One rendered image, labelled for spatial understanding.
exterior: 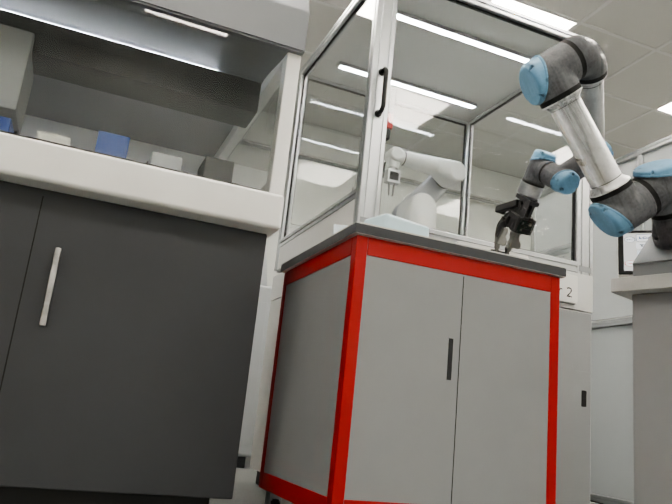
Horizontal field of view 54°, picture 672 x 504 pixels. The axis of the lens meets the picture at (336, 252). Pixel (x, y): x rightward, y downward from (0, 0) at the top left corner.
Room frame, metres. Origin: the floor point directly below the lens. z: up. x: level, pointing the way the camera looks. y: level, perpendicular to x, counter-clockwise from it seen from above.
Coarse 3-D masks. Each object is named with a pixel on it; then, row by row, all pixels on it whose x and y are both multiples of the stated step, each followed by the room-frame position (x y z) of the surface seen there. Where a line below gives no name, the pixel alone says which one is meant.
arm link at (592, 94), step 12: (576, 36) 1.54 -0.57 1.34; (588, 48) 1.53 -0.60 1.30; (600, 48) 1.56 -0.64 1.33; (588, 60) 1.54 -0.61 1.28; (600, 60) 1.56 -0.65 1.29; (588, 72) 1.57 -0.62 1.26; (600, 72) 1.60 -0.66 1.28; (588, 84) 1.63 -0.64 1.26; (600, 84) 1.64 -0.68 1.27; (588, 96) 1.67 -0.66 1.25; (600, 96) 1.68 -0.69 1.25; (588, 108) 1.71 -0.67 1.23; (600, 108) 1.71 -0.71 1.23; (600, 120) 1.75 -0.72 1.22; (600, 132) 1.79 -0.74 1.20
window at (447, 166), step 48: (432, 0) 2.25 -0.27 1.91; (432, 48) 2.25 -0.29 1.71; (480, 48) 2.33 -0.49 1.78; (528, 48) 2.41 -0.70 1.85; (432, 96) 2.26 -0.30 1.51; (480, 96) 2.33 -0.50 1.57; (432, 144) 2.26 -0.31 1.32; (480, 144) 2.34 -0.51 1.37; (528, 144) 2.42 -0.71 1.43; (384, 192) 2.20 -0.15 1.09; (432, 192) 2.27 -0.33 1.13; (480, 192) 2.34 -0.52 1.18; (528, 240) 2.42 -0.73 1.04
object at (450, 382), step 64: (320, 256) 1.74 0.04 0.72; (384, 256) 1.54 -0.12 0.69; (448, 256) 1.60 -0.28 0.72; (512, 256) 1.66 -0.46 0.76; (320, 320) 1.69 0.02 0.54; (384, 320) 1.54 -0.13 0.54; (448, 320) 1.61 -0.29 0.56; (512, 320) 1.67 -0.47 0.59; (320, 384) 1.65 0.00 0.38; (384, 384) 1.55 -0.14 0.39; (448, 384) 1.61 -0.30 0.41; (512, 384) 1.68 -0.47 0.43; (320, 448) 1.61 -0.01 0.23; (384, 448) 1.55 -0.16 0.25; (448, 448) 1.61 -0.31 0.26; (512, 448) 1.68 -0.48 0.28
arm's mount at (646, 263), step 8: (648, 240) 1.85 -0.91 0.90; (648, 248) 1.81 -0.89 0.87; (656, 248) 1.79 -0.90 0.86; (640, 256) 1.80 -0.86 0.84; (648, 256) 1.78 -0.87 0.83; (656, 256) 1.76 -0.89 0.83; (664, 256) 1.74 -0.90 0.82; (640, 264) 1.78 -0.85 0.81; (648, 264) 1.76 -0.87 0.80; (656, 264) 1.75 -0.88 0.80; (664, 264) 1.73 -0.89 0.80; (640, 272) 1.78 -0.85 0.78; (648, 272) 1.77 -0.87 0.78; (656, 272) 1.75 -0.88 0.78; (664, 272) 1.73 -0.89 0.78
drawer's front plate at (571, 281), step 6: (570, 276) 2.45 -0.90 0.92; (576, 276) 2.46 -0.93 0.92; (564, 282) 2.44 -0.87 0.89; (570, 282) 2.45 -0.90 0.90; (576, 282) 2.46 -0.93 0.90; (564, 288) 2.44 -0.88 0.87; (576, 288) 2.46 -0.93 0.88; (564, 294) 2.44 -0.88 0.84; (570, 294) 2.45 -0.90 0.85; (576, 294) 2.46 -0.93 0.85; (564, 300) 2.44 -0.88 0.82; (570, 300) 2.45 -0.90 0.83; (576, 300) 2.46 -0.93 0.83
